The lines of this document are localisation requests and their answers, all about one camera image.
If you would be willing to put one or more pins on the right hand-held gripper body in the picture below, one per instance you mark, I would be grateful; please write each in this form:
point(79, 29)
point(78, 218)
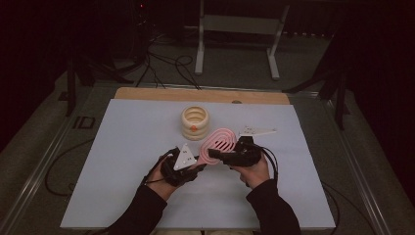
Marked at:
point(244, 156)

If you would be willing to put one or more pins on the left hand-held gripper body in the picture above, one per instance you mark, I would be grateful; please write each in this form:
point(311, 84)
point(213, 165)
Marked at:
point(184, 158)

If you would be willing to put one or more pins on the pink slotted plate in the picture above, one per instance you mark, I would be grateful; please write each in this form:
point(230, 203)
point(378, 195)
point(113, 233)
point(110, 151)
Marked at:
point(221, 137)

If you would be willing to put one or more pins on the cream duck cup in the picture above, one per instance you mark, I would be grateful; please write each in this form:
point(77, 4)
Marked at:
point(195, 133)

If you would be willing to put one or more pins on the person's right hand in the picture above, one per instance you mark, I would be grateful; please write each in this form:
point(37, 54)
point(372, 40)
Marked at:
point(254, 174)

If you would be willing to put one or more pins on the person's left hand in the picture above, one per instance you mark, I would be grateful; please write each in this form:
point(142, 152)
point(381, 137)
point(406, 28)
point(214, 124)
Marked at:
point(156, 182)

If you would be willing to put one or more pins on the black tripod stand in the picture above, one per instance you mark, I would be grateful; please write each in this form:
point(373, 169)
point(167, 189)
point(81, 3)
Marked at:
point(341, 104)
point(70, 91)

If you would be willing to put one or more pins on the grey metal stand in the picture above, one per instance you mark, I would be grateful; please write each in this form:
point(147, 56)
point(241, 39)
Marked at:
point(241, 24)

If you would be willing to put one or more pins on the metal floor rail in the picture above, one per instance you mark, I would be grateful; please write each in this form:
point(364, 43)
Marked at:
point(40, 174)
point(363, 187)

